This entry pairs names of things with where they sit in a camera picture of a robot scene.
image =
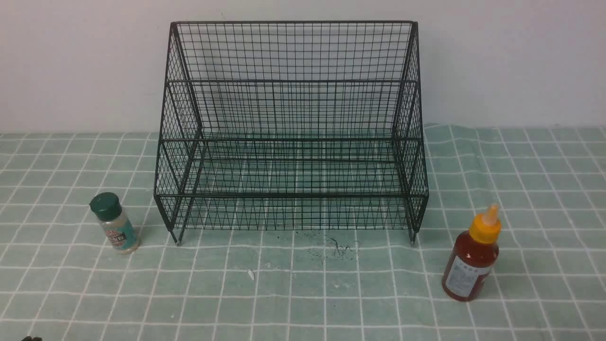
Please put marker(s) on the red sauce bottle yellow cap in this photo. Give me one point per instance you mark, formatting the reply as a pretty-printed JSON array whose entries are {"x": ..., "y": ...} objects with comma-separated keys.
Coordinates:
[{"x": 473, "y": 256}]

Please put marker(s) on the green-capped seasoning shaker bottle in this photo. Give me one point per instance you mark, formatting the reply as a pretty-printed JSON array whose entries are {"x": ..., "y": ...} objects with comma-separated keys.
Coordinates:
[{"x": 114, "y": 221}]

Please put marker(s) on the green checkered tablecloth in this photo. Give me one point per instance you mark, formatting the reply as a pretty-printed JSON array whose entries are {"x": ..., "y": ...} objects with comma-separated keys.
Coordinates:
[{"x": 61, "y": 279}]

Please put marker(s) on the black wire mesh shelf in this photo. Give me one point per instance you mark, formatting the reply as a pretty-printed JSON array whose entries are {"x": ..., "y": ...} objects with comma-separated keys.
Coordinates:
[{"x": 292, "y": 125}]

